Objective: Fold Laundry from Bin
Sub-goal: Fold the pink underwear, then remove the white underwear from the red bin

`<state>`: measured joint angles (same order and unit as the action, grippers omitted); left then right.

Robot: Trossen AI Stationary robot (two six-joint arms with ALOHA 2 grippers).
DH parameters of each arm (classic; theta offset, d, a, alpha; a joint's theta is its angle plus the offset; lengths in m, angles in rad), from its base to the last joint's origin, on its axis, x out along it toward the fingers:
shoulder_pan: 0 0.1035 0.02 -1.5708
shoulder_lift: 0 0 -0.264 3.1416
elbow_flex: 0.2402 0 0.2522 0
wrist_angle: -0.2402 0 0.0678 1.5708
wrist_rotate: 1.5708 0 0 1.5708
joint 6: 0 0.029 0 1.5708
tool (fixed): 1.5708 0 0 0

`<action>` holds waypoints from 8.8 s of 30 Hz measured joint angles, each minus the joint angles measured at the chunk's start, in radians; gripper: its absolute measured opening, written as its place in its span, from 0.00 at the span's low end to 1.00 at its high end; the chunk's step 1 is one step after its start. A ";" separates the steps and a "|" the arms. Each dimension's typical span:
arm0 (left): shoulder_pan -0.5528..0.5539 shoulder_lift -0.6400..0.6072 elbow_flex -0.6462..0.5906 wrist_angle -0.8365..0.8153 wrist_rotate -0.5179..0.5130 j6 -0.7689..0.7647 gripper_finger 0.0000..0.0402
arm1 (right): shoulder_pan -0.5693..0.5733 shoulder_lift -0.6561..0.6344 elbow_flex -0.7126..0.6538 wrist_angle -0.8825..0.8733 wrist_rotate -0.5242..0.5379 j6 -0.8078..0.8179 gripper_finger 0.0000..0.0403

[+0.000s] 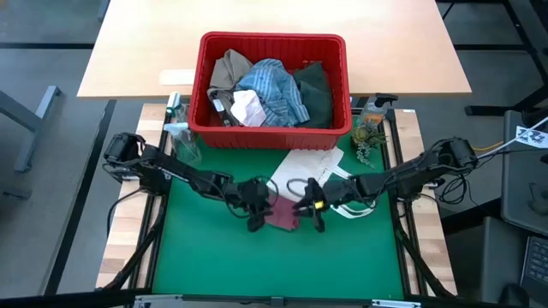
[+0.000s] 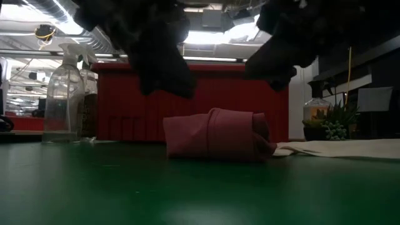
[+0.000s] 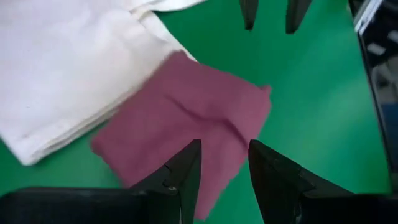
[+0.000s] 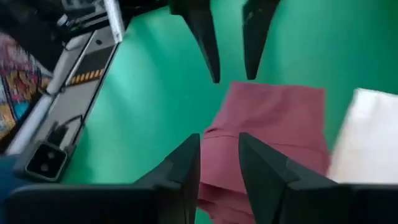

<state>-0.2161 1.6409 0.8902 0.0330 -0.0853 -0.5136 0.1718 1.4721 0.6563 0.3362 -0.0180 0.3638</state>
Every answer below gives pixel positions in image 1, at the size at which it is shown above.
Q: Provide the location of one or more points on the green table mat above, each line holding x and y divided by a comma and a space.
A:
235, 256

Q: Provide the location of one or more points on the black rounded object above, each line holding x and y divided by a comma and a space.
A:
514, 296

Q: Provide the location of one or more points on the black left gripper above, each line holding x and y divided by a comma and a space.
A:
254, 197

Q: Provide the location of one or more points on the blue striped garment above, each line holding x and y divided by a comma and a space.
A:
278, 94

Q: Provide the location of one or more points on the beige khaki garment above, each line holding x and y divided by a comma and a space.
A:
231, 68

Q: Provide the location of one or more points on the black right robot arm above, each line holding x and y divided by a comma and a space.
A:
411, 175

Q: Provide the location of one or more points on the black desk frame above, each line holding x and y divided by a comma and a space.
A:
488, 110

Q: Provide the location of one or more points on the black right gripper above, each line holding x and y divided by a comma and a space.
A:
334, 192

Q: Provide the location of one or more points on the white tag black marks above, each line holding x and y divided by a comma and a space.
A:
531, 138

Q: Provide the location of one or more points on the white garment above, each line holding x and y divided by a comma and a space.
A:
248, 109

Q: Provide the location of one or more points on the clear bottle white green cap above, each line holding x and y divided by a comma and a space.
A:
173, 102

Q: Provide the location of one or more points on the small potted succulent plant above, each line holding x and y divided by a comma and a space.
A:
366, 137

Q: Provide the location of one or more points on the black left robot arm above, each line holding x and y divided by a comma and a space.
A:
171, 173

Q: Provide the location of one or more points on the maroon pink garment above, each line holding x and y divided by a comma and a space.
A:
282, 214

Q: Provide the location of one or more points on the red plastic laundry bin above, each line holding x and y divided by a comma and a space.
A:
274, 139

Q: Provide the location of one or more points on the white paper label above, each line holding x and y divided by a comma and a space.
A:
177, 77

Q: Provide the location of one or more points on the dark keyboard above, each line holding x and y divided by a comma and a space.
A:
537, 261

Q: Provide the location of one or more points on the cream canvas tote bag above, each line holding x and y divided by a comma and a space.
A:
308, 164

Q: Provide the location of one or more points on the clear spray bottle white head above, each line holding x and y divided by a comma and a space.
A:
186, 143

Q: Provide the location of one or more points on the grey metal table leg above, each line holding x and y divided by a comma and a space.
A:
30, 124

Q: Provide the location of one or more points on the black aluminium table frame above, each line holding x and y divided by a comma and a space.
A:
151, 265

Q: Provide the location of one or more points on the light wooden desk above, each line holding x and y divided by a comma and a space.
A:
385, 43

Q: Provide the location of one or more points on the dark green garment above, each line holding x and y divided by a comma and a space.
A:
317, 98

